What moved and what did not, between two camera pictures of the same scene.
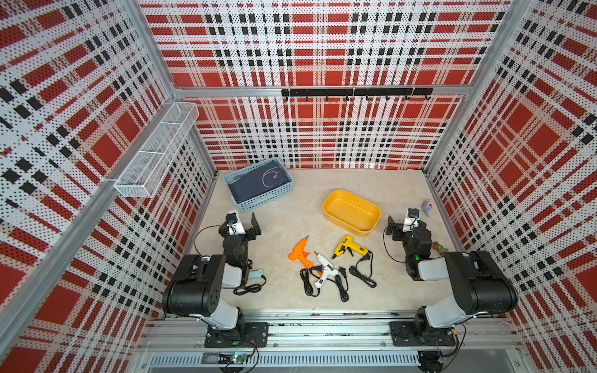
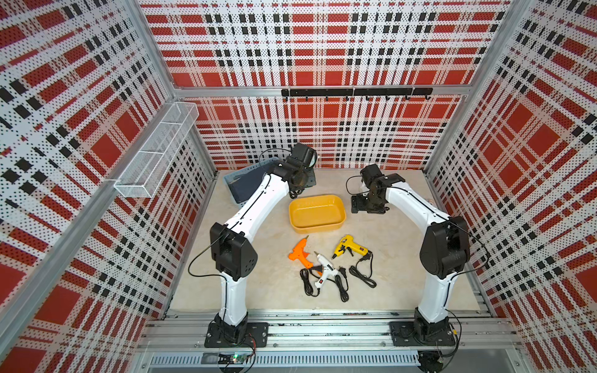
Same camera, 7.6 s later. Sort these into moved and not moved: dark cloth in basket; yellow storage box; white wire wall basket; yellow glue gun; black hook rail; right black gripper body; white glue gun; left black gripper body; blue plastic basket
Moved: yellow storage box; left black gripper body; right black gripper body
Not moved: white wire wall basket; white glue gun; black hook rail; yellow glue gun; dark cloth in basket; blue plastic basket
